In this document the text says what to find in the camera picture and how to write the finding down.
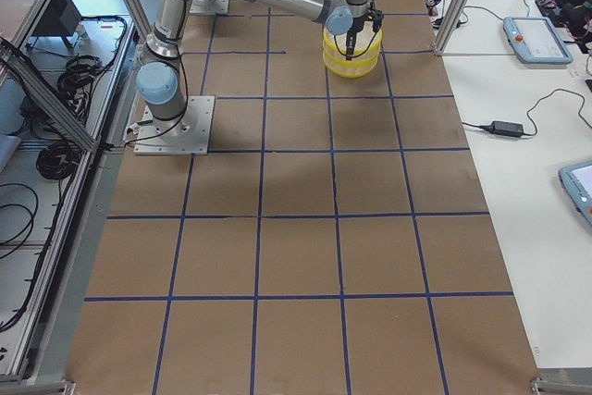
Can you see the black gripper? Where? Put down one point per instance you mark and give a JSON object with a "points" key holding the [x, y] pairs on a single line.
{"points": [[355, 30]]}

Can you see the yellow steamer top layer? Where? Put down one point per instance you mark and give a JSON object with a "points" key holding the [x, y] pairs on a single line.
{"points": [[366, 49]]}

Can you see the yellow steamer layer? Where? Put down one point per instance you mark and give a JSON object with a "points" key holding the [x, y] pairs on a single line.
{"points": [[366, 49], [350, 69]]}

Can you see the yellow steamer bottom layer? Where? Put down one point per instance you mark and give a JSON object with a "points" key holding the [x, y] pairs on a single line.
{"points": [[350, 69]]}

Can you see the black power adapter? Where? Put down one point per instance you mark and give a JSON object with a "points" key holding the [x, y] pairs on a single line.
{"points": [[504, 128]]}

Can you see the blue teach pendant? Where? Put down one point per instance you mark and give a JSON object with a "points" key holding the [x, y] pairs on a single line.
{"points": [[576, 180], [536, 41]]}

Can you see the red black circuit board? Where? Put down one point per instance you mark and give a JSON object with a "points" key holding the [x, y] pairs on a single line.
{"points": [[551, 9]]}

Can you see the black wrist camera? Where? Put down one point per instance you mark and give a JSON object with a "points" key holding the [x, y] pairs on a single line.
{"points": [[375, 16]]}

